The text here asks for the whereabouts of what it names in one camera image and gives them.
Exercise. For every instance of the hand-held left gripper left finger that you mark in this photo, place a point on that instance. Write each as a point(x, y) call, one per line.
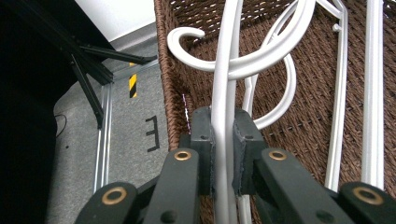
point(202, 149)

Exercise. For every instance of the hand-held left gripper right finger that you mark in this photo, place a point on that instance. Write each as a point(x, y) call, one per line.
point(246, 149)

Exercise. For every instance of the grey plastic clothes hanger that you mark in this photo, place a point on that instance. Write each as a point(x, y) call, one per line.
point(249, 63)
point(222, 124)
point(373, 93)

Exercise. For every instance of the brown woven basket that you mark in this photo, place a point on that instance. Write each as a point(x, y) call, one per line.
point(311, 109)

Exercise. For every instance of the yellow black striped tape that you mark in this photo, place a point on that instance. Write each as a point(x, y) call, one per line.
point(133, 85)

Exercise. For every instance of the black metal stand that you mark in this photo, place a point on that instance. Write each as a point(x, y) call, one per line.
point(90, 71)

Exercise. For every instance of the white cabinet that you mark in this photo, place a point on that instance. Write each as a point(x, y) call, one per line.
point(115, 18)

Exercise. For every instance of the black curtain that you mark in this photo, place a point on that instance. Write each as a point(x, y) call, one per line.
point(25, 124)

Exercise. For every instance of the aluminium frame rail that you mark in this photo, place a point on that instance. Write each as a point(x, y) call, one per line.
point(102, 140)

